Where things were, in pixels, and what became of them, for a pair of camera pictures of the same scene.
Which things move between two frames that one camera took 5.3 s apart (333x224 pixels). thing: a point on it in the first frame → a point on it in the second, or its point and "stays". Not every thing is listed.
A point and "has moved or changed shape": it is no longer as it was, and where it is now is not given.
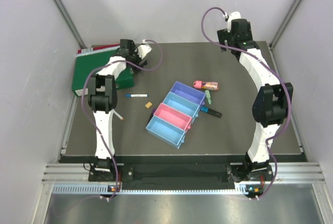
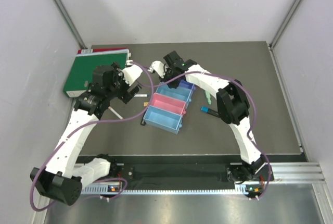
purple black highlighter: (153, 111) → (143, 123)
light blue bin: (166, 132) → (168, 121)
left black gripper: (133, 51) → (125, 96)
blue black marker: (209, 111) stays
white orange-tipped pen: (118, 115) stays
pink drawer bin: (174, 116) → (168, 103)
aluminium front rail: (55, 173) stays
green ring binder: (81, 64) has moved or changed shape
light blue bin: (182, 104) → (179, 93)
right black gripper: (223, 35) → (165, 79)
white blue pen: (137, 96) stays
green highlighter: (208, 96) stays
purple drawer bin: (189, 92) has moved or changed shape
